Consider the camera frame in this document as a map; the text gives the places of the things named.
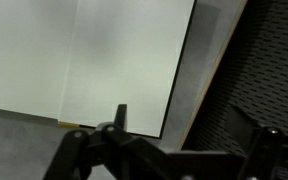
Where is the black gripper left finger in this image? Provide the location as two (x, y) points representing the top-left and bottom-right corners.
(96, 104), (127, 131)

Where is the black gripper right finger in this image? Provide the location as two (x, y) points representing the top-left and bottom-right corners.
(225, 106), (262, 155)

